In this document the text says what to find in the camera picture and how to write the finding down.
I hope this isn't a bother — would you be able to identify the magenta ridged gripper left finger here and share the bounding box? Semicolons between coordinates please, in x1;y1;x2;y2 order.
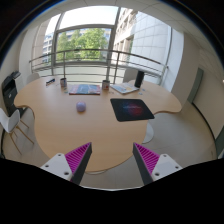
40;142;93;186

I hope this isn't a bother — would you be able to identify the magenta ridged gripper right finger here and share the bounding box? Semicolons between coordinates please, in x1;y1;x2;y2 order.
132;142;184;186

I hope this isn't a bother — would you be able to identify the lilac computer mouse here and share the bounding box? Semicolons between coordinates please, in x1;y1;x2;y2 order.
76;102;86;112

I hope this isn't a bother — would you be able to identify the black mouse pad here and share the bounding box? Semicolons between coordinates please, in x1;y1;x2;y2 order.
111;98;154;122

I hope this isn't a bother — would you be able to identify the light open booklet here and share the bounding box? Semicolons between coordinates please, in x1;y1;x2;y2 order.
111;83;138;94

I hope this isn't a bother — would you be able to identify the white chair with wooden legs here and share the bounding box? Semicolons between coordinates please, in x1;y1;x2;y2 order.
0;108;33;149

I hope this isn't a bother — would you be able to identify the dark printed mug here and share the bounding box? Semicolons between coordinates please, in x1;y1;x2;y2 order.
60;78;67;88

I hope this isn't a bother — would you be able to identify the white red mug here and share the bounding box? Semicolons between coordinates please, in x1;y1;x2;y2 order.
102;80;110;90

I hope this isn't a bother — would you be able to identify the small dark blue box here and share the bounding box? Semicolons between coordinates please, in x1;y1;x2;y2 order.
46;78;55;86

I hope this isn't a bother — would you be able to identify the grey chair behind table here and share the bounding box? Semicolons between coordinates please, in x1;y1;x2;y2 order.
123;68;137;82

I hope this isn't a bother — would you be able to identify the black printer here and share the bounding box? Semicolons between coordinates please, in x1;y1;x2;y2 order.
2;71;24;116

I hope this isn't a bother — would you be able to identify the metal balcony railing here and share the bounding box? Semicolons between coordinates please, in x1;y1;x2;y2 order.
29;49;167;84

